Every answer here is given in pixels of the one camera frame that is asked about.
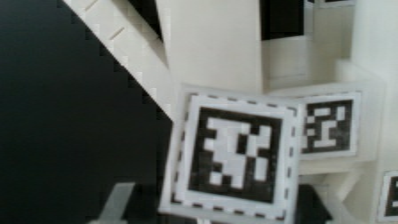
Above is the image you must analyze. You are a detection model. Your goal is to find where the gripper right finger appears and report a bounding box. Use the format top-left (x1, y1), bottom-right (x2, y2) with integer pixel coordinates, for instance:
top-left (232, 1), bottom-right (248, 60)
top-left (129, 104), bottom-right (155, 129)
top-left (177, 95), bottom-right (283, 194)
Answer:
top-left (315, 184), bottom-right (367, 224)

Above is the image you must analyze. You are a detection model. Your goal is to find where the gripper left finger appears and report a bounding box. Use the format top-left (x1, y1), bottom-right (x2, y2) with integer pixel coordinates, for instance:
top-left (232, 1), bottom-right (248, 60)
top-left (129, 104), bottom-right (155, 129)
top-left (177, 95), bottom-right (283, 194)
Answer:
top-left (88, 182), bottom-right (136, 224)

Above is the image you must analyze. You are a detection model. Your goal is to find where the white tagged cube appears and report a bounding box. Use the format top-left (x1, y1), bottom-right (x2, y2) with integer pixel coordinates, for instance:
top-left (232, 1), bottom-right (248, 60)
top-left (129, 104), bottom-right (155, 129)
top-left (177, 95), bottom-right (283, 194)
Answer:
top-left (159, 85), bottom-right (305, 224)

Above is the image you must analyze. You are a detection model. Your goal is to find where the white chair back frame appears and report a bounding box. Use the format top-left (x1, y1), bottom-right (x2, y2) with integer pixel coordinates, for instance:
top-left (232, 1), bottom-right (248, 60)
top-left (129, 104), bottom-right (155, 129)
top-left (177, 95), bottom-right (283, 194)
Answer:
top-left (155, 0), bottom-right (398, 224)

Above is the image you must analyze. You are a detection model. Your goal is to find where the white U-shaped fence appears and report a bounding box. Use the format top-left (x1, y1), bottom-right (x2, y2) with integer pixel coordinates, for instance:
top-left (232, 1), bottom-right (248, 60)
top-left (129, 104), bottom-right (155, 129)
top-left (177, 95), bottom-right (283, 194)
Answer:
top-left (63, 0), bottom-right (177, 116)

